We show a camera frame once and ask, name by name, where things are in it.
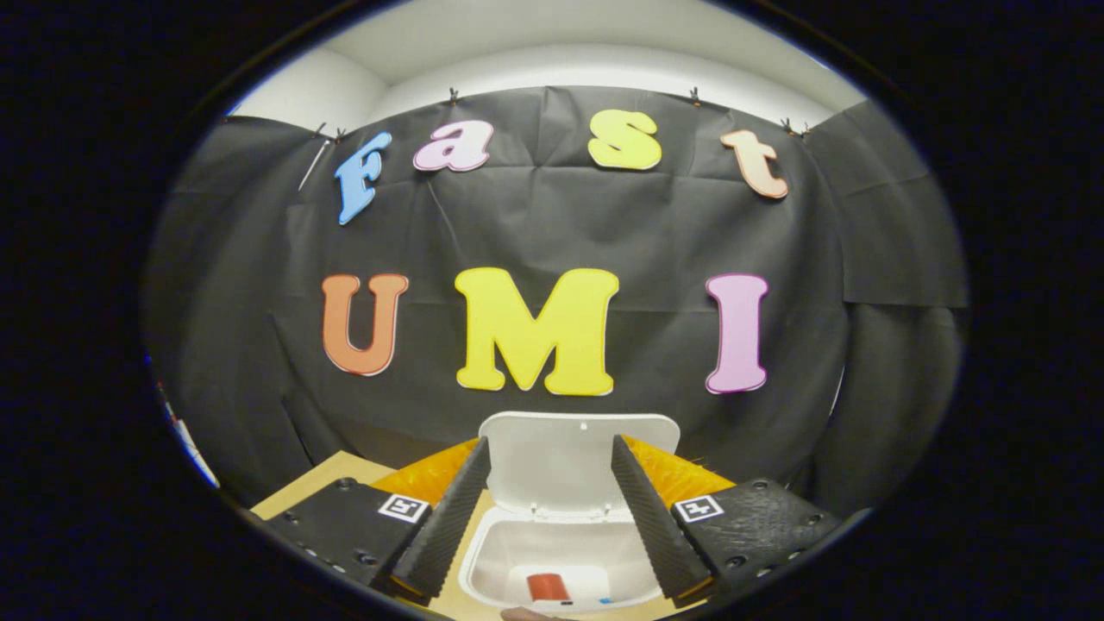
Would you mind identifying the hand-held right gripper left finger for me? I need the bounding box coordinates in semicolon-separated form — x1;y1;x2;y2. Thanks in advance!
250;436;492;600

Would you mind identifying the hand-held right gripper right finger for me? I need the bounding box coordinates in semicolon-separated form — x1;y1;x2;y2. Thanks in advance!
611;434;842;602

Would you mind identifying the white desktop garbage bin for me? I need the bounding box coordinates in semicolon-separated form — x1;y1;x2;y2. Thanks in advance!
457;411;682;615

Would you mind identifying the red pop can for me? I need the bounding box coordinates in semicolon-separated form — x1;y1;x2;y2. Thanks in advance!
526;572;572;603

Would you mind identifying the wooden desktop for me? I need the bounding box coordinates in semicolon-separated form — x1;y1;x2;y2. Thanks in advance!
250;450;691;621

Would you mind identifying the white side table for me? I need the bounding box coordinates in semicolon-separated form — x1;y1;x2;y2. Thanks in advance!
172;418;221;490

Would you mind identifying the black backdrop cloth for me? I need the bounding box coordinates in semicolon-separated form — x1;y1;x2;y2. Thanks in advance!
142;86;969;518

